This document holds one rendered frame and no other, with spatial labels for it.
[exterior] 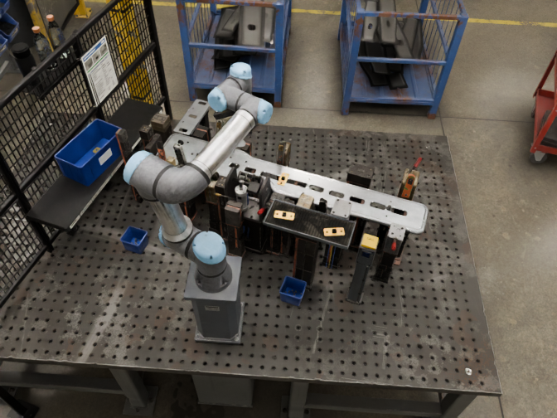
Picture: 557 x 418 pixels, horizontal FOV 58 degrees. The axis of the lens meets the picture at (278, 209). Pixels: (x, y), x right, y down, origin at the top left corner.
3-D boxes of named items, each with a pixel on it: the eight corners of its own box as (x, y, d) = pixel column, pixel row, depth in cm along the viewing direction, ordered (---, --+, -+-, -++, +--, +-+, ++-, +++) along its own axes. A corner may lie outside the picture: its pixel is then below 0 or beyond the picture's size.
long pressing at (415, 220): (430, 202, 243) (431, 200, 242) (422, 238, 229) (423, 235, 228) (172, 132, 270) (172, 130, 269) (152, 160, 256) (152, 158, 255)
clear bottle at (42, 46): (60, 65, 232) (46, 25, 217) (52, 72, 229) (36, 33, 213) (49, 61, 234) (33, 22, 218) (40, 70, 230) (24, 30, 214)
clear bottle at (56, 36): (73, 53, 238) (60, 14, 223) (65, 60, 235) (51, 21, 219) (61, 50, 240) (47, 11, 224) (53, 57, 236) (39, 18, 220)
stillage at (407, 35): (337, 36, 508) (349, -62, 435) (416, 41, 507) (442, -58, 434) (341, 114, 433) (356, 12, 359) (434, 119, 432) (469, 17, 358)
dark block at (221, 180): (234, 231, 265) (230, 177, 232) (229, 241, 261) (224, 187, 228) (225, 228, 266) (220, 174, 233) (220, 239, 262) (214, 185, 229)
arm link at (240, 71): (223, 69, 173) (237, 57, 178) (225, 94, 182) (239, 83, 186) (242, 77, 171) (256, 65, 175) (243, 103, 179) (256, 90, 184)
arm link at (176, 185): (181, 202, 143) (273, 94, 164) (151, 186, 147) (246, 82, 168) (189, 223, 153) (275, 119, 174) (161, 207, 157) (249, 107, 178)
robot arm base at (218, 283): (230, 294, 196) (228, 281, 188) (191, 291, 197) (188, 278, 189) (234, 261, 206) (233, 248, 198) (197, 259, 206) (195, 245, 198)
